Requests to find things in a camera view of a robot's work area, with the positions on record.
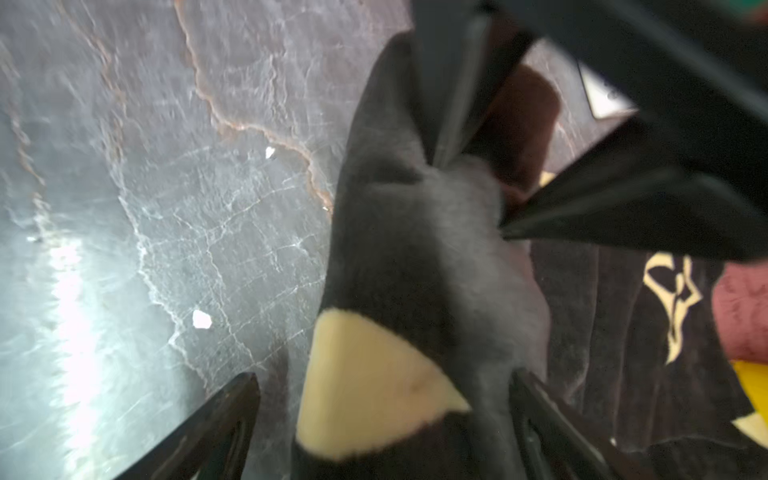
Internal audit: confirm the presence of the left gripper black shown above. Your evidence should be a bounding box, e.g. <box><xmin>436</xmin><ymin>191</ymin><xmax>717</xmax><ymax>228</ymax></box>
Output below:
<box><xmin>495</xmin><ymin>1</ymin><xmax>767</xmax><ymax>262</ymax></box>

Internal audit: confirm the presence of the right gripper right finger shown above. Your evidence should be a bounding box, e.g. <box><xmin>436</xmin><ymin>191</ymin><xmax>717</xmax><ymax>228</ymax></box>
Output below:
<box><xmin>509</xmin><ymin>369</ymin><xmax>656</xmax><ymax>480</ymax></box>

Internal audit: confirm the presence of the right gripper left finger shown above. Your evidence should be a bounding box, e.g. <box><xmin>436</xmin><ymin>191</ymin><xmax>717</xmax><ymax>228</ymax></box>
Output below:
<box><xmin>119</xmin><ymin>372</ymin><xmax>261</xmax><ymax>479</ymax></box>

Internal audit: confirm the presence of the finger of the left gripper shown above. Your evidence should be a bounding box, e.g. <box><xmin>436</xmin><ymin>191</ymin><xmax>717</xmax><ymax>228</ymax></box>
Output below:
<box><xmin>410</xmin><ymin>1</ymin><xmax>537</xmax><ymax>168</ymax></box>

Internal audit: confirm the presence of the black pillowcase with beige flowers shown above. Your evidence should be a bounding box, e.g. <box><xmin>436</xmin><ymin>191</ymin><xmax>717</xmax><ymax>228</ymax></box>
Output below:
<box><xmin>291</xmin><ymin>31</ymin><xmax>767</xmax><ymax>479</ymax></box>

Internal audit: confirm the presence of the yellow pen cup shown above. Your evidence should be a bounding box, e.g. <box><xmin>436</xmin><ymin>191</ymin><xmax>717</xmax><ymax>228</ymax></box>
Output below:
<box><xmin>731</xmin><ymin>360</ymin><xmax>767</xmax><ymax>422</ymax></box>

